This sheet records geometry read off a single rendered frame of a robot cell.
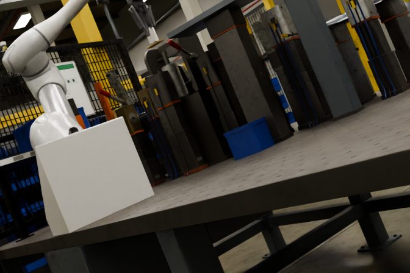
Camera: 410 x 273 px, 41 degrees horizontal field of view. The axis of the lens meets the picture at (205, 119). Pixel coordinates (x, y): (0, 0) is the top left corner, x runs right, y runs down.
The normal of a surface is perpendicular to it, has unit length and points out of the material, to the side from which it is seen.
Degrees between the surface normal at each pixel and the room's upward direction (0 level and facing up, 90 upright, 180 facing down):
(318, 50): 90
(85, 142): 90
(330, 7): 90
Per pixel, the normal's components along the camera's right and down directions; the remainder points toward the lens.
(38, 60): 0.69, 0.25
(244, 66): -0.54, 0.19
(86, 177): 0.47, -0.22
